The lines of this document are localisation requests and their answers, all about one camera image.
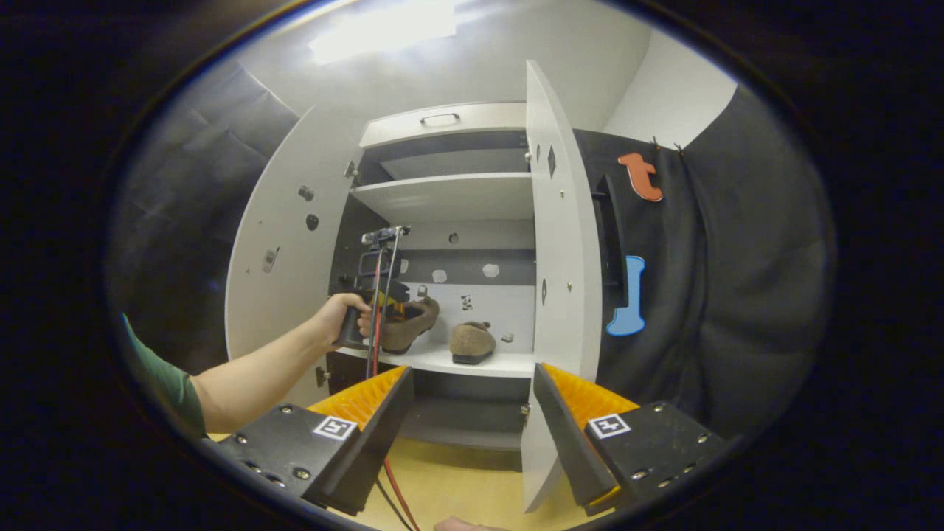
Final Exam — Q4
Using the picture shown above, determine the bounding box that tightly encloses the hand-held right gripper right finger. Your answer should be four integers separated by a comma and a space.
532, 363, 731, 516

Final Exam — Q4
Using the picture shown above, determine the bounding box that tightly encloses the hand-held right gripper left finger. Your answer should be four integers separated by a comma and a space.
218, 365, 415, 516

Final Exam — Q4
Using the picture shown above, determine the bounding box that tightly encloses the brown shoe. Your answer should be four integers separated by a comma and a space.
380, 296, 441, 355
450, 321, 497, 366

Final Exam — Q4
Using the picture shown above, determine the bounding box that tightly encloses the white shoe cabinet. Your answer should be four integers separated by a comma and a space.
324, 102, 539, 452

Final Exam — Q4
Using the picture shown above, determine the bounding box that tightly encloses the white cabinet drawer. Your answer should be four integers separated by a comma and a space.
359, 102, 528, 150

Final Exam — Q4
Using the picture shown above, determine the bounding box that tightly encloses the green shirt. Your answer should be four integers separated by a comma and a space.
122, 313, 207, 436

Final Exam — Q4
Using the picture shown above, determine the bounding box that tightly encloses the red cable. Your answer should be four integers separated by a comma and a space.
369, 251, 423, 531

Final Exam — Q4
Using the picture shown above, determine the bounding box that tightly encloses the black door handle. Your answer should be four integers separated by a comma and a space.
594, 175, 631, 309

